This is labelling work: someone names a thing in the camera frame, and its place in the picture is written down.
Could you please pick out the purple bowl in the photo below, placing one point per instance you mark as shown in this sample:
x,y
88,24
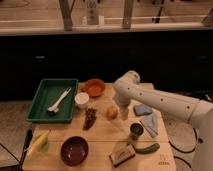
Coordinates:
x,y
74,151

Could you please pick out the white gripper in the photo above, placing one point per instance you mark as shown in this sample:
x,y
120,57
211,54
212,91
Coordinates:
x,y
123,108

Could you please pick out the light blue cloth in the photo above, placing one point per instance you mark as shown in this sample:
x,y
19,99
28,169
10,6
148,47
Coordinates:
x,y
150,123

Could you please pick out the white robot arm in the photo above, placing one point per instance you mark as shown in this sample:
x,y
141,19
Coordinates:
x,y
194,111

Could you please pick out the green plastic tray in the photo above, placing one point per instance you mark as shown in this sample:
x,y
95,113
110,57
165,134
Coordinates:
x,y
48,92

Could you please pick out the metal can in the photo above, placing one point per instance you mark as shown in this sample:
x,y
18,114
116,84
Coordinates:
x,y
136,130

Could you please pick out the yellow apple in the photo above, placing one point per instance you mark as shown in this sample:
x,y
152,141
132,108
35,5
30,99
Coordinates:
x,y
112,112

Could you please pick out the white dish brush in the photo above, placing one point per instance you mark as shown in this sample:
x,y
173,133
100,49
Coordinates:
x,y
54,108

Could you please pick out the corn cob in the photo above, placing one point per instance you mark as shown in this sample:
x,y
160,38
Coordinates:
x,y
38,143

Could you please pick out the blue sponge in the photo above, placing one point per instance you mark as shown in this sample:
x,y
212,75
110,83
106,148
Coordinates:
x,y
142,109

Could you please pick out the green cucumber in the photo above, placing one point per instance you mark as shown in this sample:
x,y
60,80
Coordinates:
x,y
148,150

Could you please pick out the orange bowl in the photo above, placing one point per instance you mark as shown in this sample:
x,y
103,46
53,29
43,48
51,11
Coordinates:
x,y
94,87

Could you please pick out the white cup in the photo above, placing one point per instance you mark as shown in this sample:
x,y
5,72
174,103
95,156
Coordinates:
x,y
81,100

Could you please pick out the dark red grapes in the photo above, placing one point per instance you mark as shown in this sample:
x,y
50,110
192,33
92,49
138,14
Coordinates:
x,y
90,118

